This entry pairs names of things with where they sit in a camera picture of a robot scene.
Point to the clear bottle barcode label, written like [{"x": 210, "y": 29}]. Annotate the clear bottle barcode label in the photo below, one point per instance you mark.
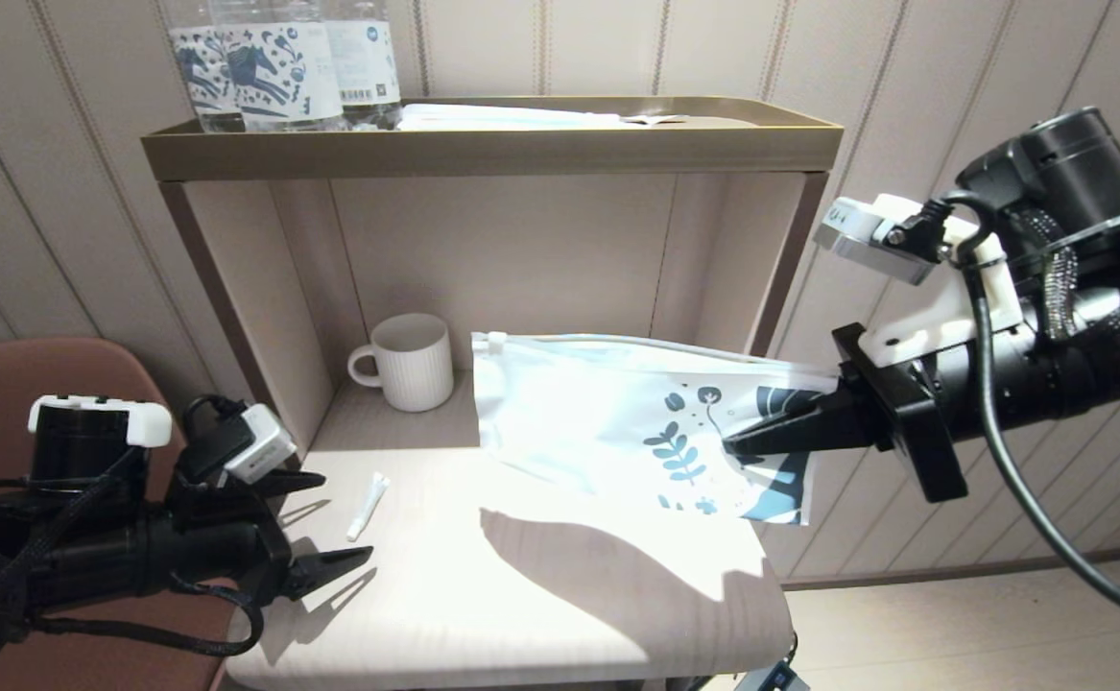
[{"x": 363, "y": 72}]

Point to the blue black base device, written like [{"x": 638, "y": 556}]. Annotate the blue black base device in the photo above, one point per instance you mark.
[{"x": 775, "y": 679}]

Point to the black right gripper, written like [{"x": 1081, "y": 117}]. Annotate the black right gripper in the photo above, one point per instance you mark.
[{"x": 905, "y": 432}]

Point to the white ribbed ceramic mug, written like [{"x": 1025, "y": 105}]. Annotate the white ribbed ceramic mug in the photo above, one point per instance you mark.
[{"x": 416, "y": 369}]

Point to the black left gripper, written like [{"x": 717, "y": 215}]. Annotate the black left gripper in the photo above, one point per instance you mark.
[{"x": 224, "y": 537}]

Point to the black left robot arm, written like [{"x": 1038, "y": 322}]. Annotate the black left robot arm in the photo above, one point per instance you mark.
[{"x": 60, "y": 566}]

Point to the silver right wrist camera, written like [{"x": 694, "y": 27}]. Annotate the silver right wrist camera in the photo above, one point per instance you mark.
[{"x": 867, "y": 240}]

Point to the brown wall baseboard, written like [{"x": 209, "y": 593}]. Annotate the brown wall baseboard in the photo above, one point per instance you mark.
[{"x": 905, "y": 574}]

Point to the white floral zip pouch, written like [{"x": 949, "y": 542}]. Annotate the white floral zip pouch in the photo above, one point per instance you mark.
[{"x": 579, "y": 413}]

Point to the small white tube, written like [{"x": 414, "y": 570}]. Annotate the small white tube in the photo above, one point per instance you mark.
[{"x": 368, "y": 507}]

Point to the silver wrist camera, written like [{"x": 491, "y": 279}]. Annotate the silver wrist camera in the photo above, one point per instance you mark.
[
  {"x": 262, "y": 451},
  {"x": 867, "y": 240}
]

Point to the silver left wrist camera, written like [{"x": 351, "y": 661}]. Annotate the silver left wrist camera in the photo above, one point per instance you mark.
[{"x": 262, "y": 451}]

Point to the white right camera bracket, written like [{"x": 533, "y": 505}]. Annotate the white right camera bracket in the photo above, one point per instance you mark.
[{"x": 934, "y": 326}]

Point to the bronze metal tray top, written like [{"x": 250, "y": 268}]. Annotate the bronze metal tray top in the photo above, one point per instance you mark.
[{"x": 483, "y": 152}]

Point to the flat white plastic packet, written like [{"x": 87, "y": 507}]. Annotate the flat white plastic packet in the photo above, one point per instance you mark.
[{"x": 492, "y": 117}]

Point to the light wood shelf table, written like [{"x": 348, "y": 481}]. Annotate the light wood shelf table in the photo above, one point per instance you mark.
[{"x": 521, "y": 259}]

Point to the clear bottle horse print label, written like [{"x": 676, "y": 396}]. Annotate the clear bottle horse print label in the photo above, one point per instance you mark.
[
  {"x": 197, "y": 82},
  {"x": 276, "y": 82}
]

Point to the reddish brown chair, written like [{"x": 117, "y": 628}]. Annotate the reddish brown chair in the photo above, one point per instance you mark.
[{"x": 3, "y": 403}]

